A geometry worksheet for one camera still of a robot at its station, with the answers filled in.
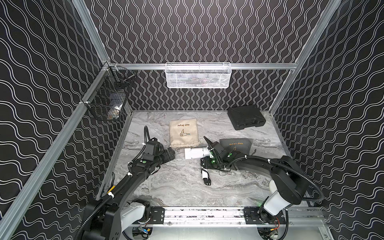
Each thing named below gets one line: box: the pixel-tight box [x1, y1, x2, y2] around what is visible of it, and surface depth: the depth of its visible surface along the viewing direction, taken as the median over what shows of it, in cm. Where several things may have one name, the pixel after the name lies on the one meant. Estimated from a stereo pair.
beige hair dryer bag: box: [169, 118, 201, 148], surface depth 109 cm
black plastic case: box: [227, 105, 266, 131], surface depth 112 cm
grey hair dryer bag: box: [219, 138, 253, 156], surface depth 98 cm
